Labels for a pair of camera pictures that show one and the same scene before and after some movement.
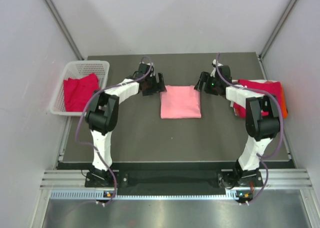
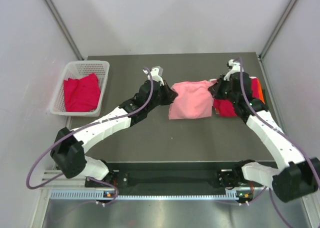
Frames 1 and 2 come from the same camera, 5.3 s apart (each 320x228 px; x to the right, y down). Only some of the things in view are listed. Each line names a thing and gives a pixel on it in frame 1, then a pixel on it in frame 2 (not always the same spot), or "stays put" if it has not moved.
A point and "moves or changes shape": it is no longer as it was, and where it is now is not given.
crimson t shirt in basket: (77, 91) stays put
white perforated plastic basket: (76, 69) stays put
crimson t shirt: (274, 87) -> (225, 107)
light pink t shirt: (180, 102) moves or changes shape
